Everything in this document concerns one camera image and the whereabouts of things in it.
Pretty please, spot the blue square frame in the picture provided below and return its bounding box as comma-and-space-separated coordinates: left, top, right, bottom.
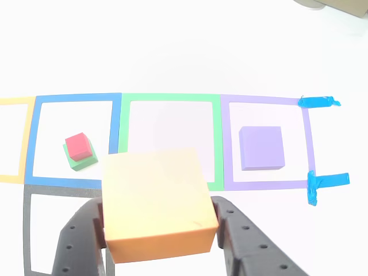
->
24, 92, 123, 189

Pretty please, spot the green square frame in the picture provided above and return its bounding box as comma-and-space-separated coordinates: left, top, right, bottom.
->
117, 92, 225, 192

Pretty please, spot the brown cardboard box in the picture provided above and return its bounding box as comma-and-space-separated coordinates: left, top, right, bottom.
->
316, 0, 368, 20

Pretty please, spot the orange square frame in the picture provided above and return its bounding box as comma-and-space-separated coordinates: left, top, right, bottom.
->
0, 96, 37, 185

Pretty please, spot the small red cube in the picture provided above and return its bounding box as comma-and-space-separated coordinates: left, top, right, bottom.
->
65, 132, 90, 162

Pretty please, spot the purple square frame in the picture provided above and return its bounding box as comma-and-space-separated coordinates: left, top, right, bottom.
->
220, 94, 316, 192

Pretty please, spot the blue tape strip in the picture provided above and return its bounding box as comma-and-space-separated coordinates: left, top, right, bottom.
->
297, 95, 342, 109
306, 170, 350, 206

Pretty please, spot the orange square block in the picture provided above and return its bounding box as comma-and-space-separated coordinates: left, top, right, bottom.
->
100, 148, 220, 264

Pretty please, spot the purple square block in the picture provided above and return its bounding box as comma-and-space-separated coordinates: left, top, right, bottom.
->
239, 125, 286, 171

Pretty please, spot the green cube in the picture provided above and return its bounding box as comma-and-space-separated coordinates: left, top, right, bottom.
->
62, 139, 98, 173

